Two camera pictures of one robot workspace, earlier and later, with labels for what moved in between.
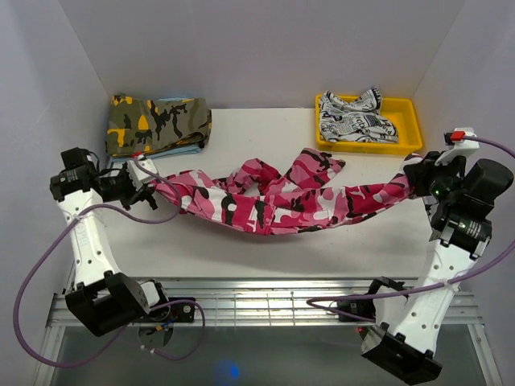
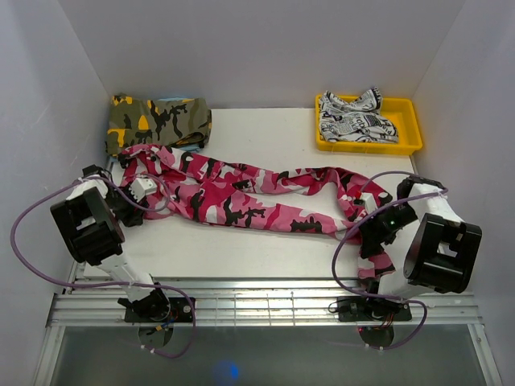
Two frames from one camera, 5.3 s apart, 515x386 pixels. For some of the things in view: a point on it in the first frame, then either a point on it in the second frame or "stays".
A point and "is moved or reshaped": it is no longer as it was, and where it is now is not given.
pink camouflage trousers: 253,198 is moved or reshaped
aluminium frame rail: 258,302 stays
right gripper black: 418,174 → 372,236
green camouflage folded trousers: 138,125 stays
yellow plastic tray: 403,112 stays
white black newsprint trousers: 359,121 stays
